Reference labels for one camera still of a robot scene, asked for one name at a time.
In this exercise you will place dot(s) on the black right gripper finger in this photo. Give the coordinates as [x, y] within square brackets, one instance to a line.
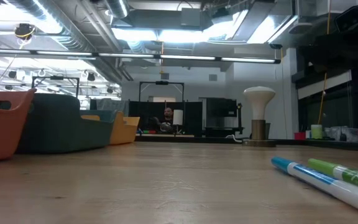
[322, 51]

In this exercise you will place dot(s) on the white marker green cap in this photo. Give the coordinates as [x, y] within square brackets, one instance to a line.
[353, 177]

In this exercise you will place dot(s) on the white marker light blue cap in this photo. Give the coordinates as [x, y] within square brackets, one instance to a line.
[337, 188]

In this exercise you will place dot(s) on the white mushroom lamp brass base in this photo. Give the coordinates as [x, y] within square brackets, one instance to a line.
[258, 99]

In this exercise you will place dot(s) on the light green cup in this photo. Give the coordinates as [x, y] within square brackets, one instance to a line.
[316, 132]

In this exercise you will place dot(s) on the clear plastic bags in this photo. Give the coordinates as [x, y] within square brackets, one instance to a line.
[350, 133]

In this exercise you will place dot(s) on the red container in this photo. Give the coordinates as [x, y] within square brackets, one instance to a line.
[299, 136]

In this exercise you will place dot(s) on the small black bottle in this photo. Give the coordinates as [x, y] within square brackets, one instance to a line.
[343, 137]

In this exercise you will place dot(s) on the black cabinet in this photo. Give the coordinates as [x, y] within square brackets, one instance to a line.
[221, 109]

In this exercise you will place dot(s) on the long LED light bar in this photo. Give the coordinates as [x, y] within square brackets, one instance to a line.
[185, 57]

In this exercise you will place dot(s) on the white cylindrical lamp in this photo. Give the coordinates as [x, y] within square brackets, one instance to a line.
[177, 117]

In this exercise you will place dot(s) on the person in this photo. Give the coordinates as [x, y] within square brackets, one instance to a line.
[167, 113]

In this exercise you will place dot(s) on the black partition screen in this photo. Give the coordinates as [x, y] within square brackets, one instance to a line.
[141, 118]

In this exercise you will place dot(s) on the yellow plastic bin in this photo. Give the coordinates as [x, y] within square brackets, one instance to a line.
[126, 130]

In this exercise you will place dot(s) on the black ceiling spotlight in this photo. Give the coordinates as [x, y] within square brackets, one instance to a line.
[91, 76]
[110, 90]
[12, 74]

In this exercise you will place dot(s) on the dark green plastic bin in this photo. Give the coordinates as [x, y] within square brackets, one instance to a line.
[61, 130]

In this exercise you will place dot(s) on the orange plastic bin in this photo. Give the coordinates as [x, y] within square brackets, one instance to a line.
[2, 133]

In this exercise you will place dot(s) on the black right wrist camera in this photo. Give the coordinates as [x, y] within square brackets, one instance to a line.
[350, 15]

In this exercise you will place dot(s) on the black aluminium table frame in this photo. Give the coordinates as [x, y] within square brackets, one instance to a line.
[346, 145]

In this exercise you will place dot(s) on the grey square wall vent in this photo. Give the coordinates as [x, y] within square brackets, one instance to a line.
[212, 77]
[164, 76]

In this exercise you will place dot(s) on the black frame with camera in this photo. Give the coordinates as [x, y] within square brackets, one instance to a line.
[162, 82]

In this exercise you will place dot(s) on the silver ventilation duct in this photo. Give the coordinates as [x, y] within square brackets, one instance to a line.
[117, 7]

